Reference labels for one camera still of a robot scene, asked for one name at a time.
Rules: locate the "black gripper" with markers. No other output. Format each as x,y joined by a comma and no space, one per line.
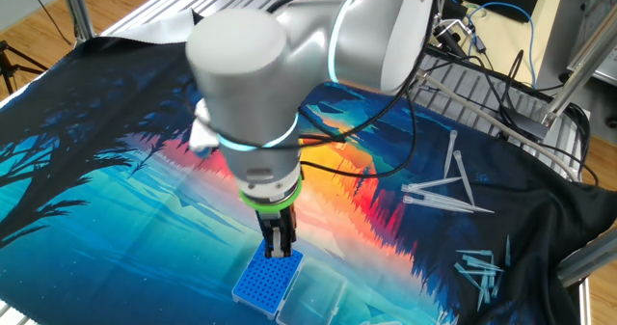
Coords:
275,219

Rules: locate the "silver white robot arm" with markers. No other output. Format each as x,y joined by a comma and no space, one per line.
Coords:
250,74

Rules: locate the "blue pipette tip holder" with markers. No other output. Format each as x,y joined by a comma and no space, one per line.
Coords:
262,286

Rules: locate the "clear lid of blue holder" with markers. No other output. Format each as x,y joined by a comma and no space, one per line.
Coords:
313,296

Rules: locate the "large clear pipette tip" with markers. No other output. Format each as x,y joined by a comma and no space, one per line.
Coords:
458,202
464,178
449,154
438,203
431,183

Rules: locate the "small clear pipette tip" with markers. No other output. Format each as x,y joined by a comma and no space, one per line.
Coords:
441,317
454,320

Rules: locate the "blue-tinted medium pipette tip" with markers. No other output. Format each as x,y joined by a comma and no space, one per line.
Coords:
474,252
507,250
484,263
483,293
491,269
477,272
467,277
498,284

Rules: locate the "printed sunset forest cloth mat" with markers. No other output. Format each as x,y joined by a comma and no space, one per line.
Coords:
120,219

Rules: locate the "black power adapter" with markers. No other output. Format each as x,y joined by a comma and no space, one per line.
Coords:
525,122

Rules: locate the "beige desk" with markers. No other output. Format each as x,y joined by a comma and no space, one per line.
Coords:
506,40

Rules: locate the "black tripod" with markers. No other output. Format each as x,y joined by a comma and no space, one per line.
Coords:
14,67

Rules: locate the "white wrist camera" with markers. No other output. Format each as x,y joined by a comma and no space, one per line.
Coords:
201,132

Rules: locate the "aluminium frame beam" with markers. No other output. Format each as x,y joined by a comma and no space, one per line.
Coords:
588,262

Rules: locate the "aluminium frame post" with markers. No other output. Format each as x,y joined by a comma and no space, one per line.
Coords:
77,11
578,64

